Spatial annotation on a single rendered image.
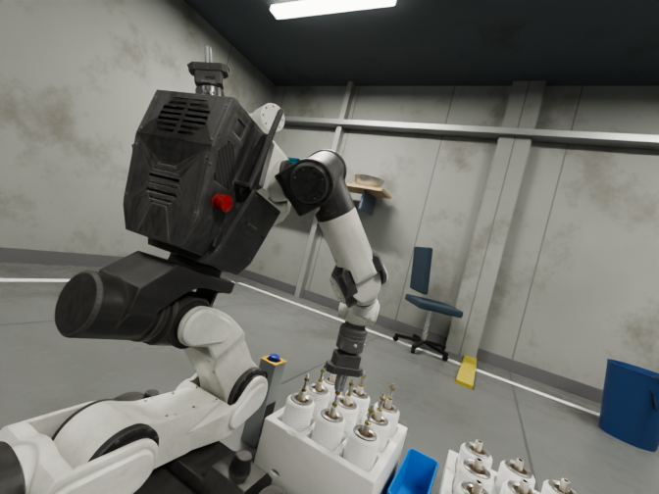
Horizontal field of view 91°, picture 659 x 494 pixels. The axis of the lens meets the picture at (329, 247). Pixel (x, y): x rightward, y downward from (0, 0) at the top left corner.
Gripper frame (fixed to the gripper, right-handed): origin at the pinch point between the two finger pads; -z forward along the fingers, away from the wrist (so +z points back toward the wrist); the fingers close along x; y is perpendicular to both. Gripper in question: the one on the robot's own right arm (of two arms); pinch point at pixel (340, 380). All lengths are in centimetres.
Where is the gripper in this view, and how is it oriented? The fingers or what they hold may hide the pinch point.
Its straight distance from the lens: 112.9
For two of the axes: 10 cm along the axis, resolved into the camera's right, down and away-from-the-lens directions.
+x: -9.4, -2.3, -2.7
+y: 2.6, 0.7, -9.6
